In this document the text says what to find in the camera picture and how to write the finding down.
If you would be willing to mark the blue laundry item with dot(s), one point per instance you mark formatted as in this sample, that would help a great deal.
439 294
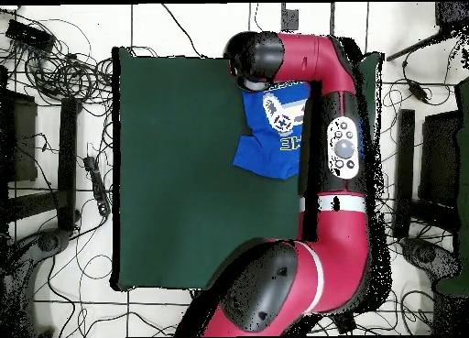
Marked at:
263 154

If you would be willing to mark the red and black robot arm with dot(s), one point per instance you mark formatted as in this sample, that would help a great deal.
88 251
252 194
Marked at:
329 242

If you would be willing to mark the dark green table cloth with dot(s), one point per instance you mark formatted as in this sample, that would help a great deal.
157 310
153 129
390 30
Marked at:
165 206
463 169

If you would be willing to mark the black power strip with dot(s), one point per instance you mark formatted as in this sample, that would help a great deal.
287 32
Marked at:
98 187

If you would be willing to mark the black stand bar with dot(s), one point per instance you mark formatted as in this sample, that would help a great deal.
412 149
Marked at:
67 162
405 162

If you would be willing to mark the grey stand foot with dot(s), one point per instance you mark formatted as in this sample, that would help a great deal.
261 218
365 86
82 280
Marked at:
51 241
428 253

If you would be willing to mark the black box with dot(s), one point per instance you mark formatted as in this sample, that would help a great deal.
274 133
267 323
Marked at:
439 158
22 140

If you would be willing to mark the black rod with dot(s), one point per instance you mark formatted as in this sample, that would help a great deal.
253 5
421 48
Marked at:
414 46

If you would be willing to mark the black power brick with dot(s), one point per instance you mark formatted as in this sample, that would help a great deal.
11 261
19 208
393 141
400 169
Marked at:
29 35

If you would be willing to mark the grey floor frame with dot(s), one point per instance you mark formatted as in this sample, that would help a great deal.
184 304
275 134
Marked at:
289 19

